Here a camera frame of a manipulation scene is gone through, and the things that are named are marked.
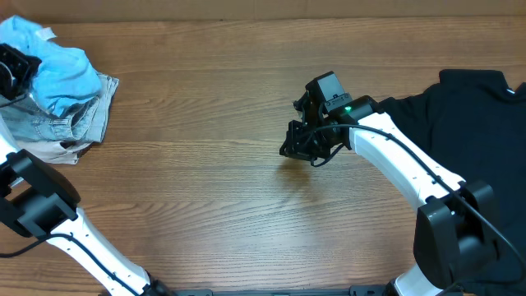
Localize black garment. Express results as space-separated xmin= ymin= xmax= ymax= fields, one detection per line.
xmin=377 ymin=68 xmax=526 ymax=296

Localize folded light denim shorts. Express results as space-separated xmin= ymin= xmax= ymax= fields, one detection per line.
xmin=1 ymin=73 xmax=119 ymax=142

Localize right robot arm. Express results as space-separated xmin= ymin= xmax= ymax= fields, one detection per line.
xmin=279 ymin=72 xmax=502 ymax=295

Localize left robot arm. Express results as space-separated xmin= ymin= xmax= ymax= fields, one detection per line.
xmin=1 ymin=124 xmax=172 ymax=296

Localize light blue printed t-shirt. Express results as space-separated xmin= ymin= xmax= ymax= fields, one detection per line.
xmin=1 ymin=16 xmax=101 ymax=118

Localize folded white cloth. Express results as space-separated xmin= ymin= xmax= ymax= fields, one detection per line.
xmin=16 ymin=141 xmax=92 ymax=164

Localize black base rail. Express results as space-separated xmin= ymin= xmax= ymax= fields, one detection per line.
xmin=142 ymin=283 xmax=399 ymax=296

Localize left black cable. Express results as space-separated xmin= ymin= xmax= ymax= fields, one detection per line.
xmin=0 ymin=92 xmax=141 ymax=296

